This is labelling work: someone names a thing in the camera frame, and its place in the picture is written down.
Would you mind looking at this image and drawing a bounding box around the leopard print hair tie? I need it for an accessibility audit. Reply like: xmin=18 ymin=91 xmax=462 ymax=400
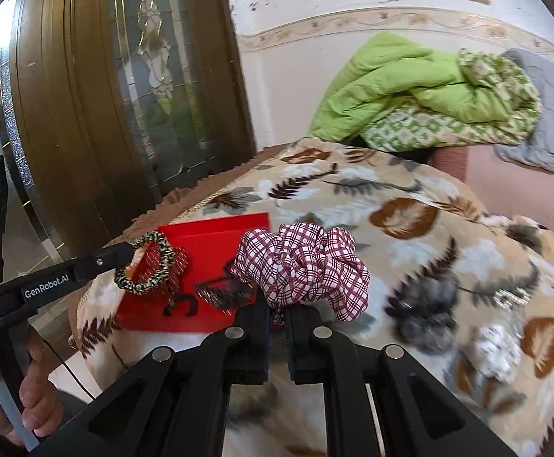
xmin=114 ymin=230 xmax=177 ymax=296

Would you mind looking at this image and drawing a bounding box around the red polka dot scrunchie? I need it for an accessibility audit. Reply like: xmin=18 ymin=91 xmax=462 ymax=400
xmin=134 ymin=245 xmax=189 ymax=298

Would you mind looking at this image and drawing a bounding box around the pink sofa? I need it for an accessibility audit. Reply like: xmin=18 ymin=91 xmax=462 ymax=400
xmin=431 ymin=143 xmax=554 ymax=243

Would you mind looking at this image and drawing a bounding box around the black sheer scrunchie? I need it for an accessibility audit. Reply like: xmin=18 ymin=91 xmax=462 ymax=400
xmin=386 ymin=271 xmax=463 ymax=346

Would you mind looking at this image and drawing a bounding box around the maroon plaid scrunchie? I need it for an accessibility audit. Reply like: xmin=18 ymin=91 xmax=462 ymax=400
xmin=230 ymin=223 xmax=370 ymax=322

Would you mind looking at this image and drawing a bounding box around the leaf printed blanket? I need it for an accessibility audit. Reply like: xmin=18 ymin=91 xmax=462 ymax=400
xmin=70 ymin=136 xmax=554 ymax=457

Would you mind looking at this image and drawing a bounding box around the black cable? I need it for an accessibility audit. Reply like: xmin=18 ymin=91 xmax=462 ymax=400
xmin=39 ymin=336 xmax=97 ymax=401

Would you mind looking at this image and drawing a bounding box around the green quilt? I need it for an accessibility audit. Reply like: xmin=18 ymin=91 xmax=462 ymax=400
xmin=308 ymin=31 xmax=544 ymax=153

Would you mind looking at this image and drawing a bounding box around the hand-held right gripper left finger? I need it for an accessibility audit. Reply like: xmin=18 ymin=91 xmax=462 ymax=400
xmin=34 ymin=290 xmax=270 ymax=457

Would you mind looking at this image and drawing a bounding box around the black beaded hair tie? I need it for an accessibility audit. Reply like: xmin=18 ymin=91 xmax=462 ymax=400
xmin=163 ymin=290 xmax=198 ymax=317

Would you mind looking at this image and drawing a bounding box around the wooden door with glass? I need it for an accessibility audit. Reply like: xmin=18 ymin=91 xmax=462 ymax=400
xmin=1 ymin=0 xmax=259 ymax=267

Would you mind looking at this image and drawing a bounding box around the white dotted scrunchie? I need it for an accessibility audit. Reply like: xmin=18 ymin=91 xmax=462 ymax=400
xmin=467 ymin=326 xmax=516 ymax=382

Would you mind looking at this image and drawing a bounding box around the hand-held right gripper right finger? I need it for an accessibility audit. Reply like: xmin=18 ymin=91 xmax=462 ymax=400
xmin=286 ymin=307 xmax=518 ymax=457

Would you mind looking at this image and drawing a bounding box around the person's left hand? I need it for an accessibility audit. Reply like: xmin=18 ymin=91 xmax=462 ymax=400
xmin=0 ymin=331 xmax=63 ymax=446

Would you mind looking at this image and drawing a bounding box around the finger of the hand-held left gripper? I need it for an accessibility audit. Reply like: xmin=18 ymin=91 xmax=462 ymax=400
xmin=67 ymin=244 xmax=139 ymax=289

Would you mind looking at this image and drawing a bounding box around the red shallow box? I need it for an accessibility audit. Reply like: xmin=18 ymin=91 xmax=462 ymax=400
xmin=114 ymin=212 xmax=273 ymax=334

